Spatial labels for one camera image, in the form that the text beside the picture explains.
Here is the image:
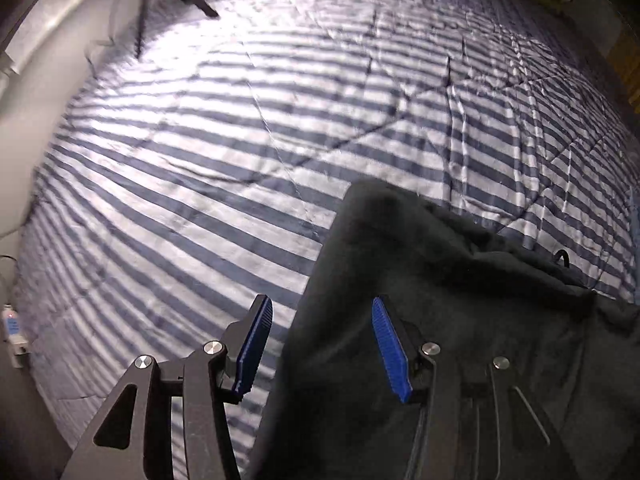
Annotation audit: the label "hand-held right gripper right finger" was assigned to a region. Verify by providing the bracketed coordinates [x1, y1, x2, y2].
[371, 296, 581, 480]

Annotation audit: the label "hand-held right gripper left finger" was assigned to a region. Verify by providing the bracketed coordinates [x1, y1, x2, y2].
[60, 295, 273, 480]

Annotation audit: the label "black pants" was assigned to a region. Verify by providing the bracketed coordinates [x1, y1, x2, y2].
[247, 177, 640, 480]

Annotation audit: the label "striped bed sheet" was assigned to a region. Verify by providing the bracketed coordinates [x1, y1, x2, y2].
[10, 0, 640, 480]

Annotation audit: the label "white charger plug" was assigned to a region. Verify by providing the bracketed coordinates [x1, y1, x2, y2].
[0, 302, 31, 368]

